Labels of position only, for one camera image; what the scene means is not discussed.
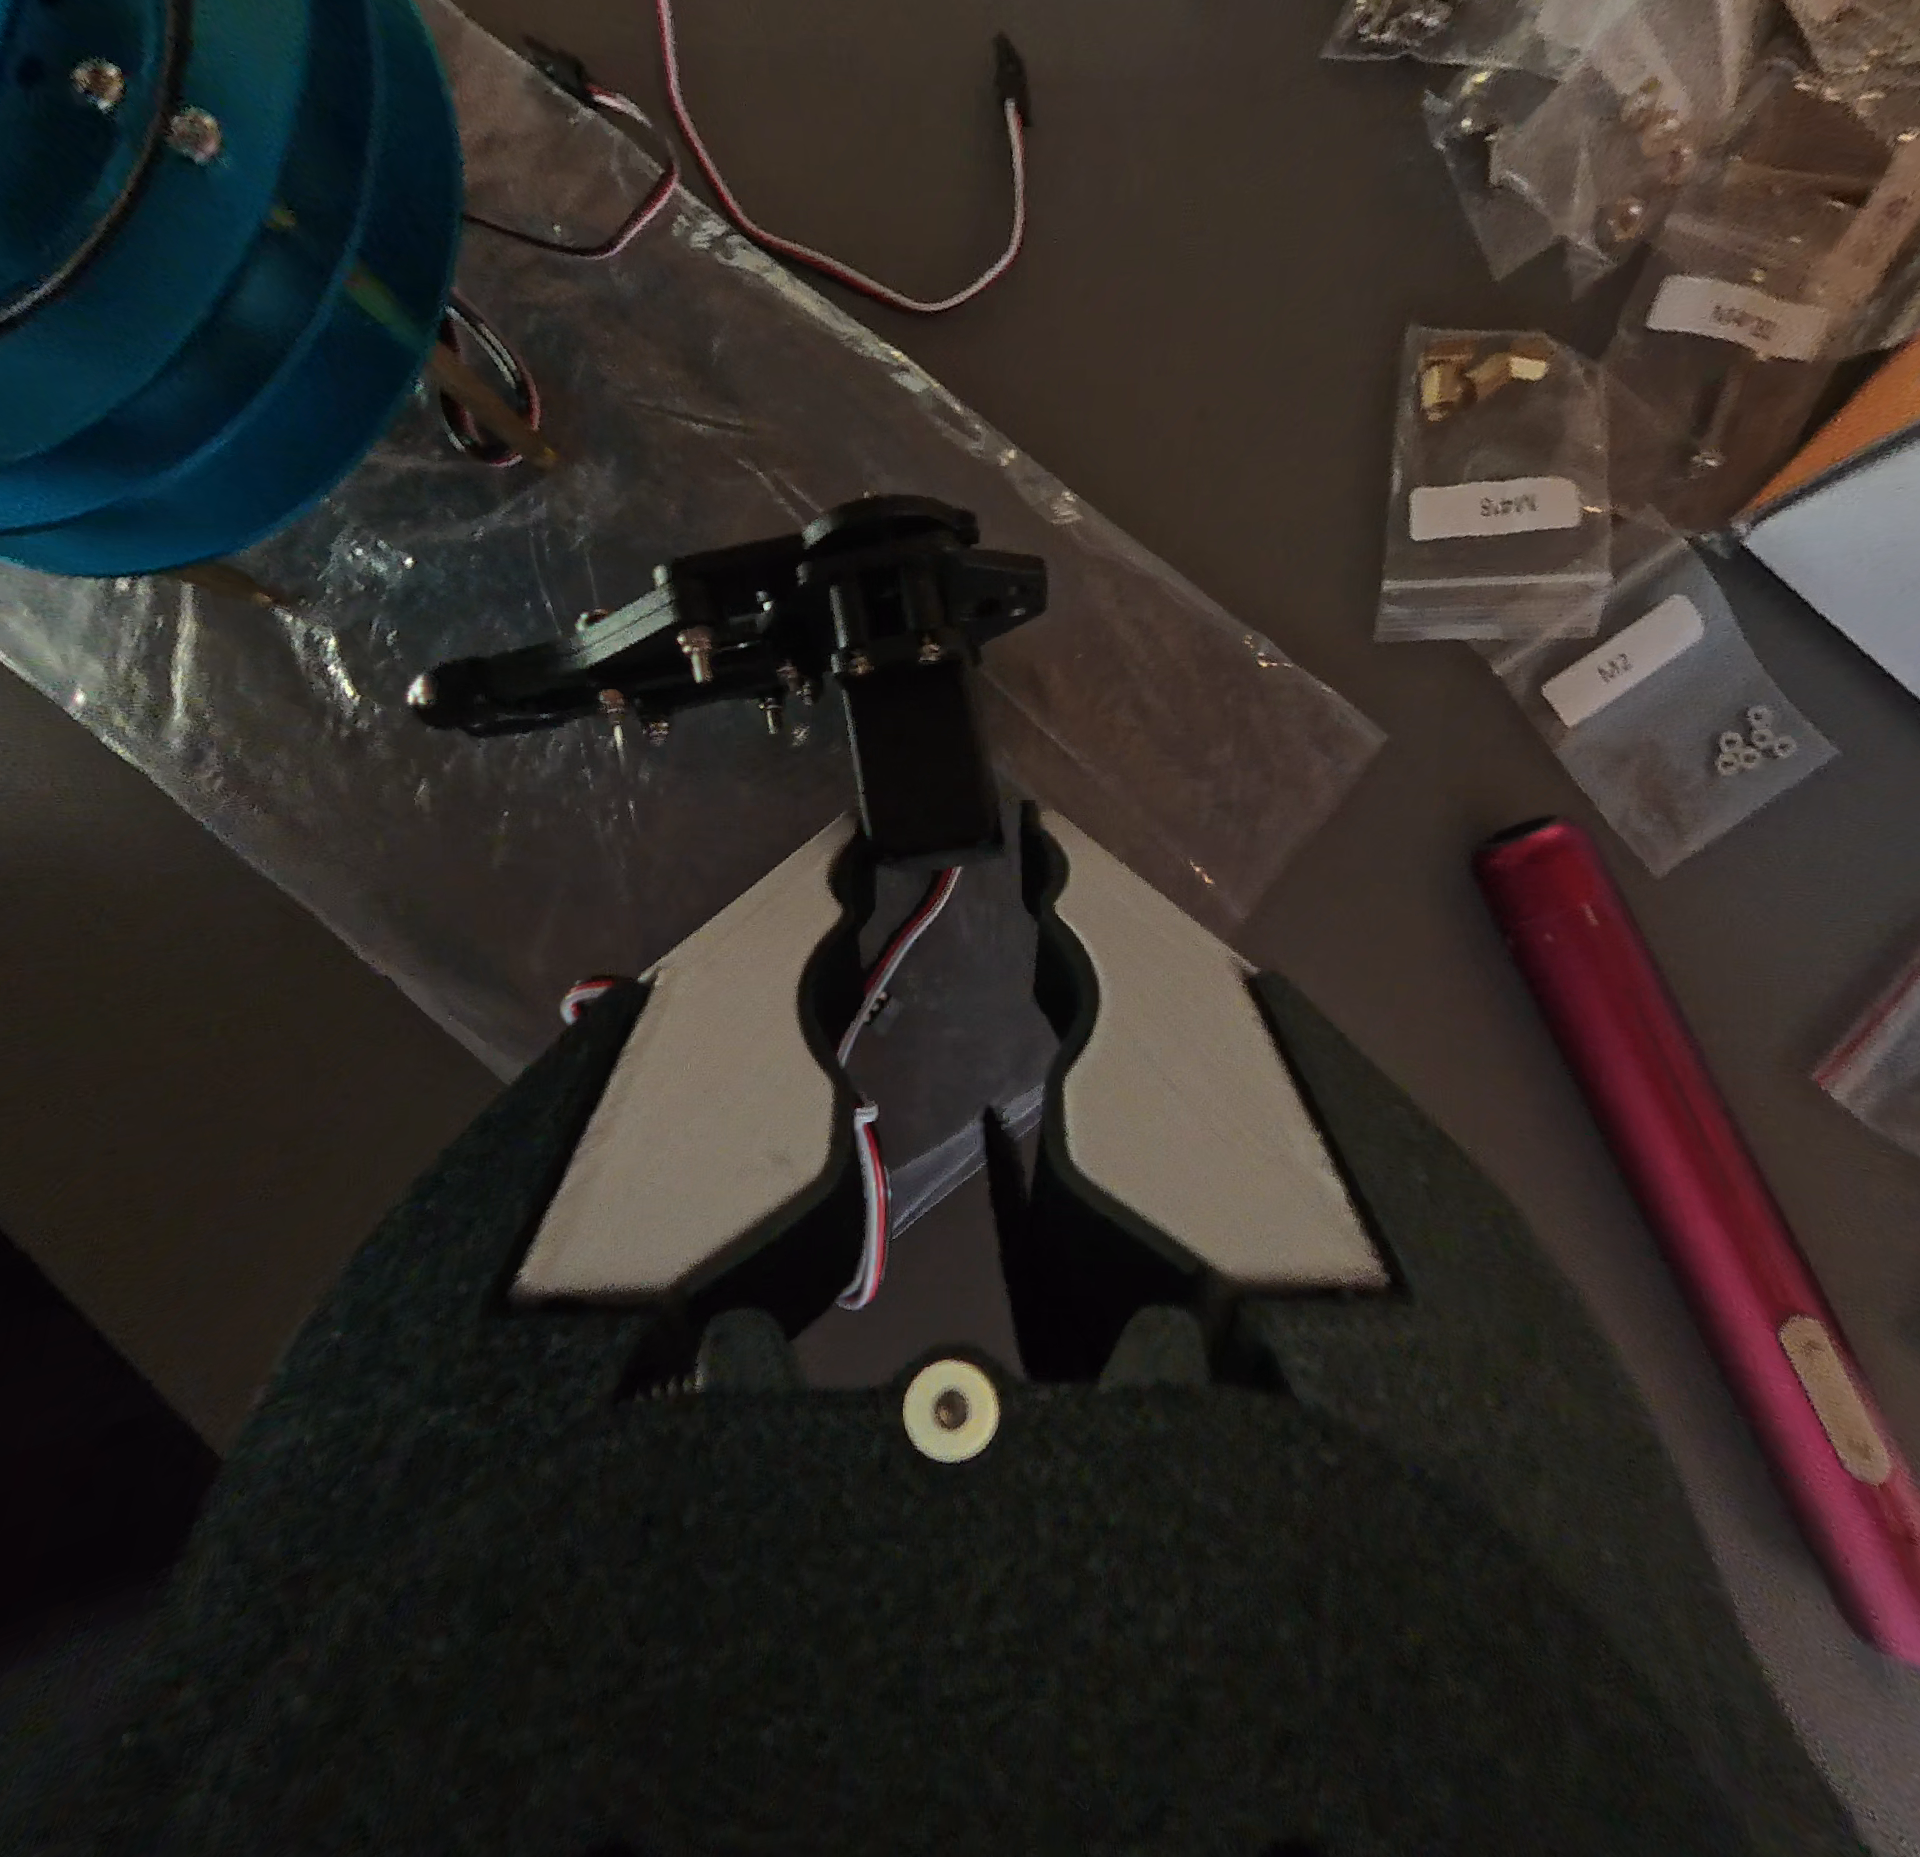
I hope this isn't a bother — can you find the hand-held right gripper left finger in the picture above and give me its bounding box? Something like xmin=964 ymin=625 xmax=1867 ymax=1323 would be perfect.
xmin=506 ymin=814 xmax=886 ymax=1310

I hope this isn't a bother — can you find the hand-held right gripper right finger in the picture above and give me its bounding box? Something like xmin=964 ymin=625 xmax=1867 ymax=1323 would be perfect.
xmin=1026 ymin=804 xmax=1396 ymax=1299

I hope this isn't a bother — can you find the black toy claw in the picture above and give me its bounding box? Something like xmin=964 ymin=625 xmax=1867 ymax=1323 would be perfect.
xmin=409 ymin=493 xmax=1052 ymax=860

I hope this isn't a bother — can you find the orange white cardboard box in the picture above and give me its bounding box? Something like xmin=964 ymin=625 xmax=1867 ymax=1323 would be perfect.
xmin=1726 ymin=337 xmax=1920 ymax=719

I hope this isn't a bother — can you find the blue toy robot arm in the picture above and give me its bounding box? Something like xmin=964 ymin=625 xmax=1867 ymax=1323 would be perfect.
xmin=0 ymin=0 xmax=562 ymax=605

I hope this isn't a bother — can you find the grey desk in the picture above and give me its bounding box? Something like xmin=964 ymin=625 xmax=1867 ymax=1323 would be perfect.
xmin=0 ymin=0 xmax=1920 ymax=1739

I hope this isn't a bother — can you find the red screwdriver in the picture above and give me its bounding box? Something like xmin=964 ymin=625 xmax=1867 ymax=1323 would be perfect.
xmin=1473 ymin=817 xmax=1920 ymax=1665

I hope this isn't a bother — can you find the pile of small screw bags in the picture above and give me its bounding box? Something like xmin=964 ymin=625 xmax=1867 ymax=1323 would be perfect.
xmin=1319 ymin=0 xmax=1920 ymax=874

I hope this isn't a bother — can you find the zip bag with red seal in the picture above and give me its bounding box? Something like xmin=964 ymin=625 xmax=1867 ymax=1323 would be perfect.
xmin=1812 ymin=955 xmax=1920 ymax=1139

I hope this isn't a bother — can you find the clear plastic bag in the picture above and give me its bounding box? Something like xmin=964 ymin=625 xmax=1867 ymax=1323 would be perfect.
xmin=0 ymin=0 xmax=1384 ymax=1214

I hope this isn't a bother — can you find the black white servo cable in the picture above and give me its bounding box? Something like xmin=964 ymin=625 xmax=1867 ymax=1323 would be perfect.
xmin=450 ymin=33 xmax=679 ymax=259

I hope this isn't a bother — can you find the red white servo cable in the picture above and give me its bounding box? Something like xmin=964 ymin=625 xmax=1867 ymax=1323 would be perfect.
xmin=643 ymin=0 xmax=1041 ymax=314

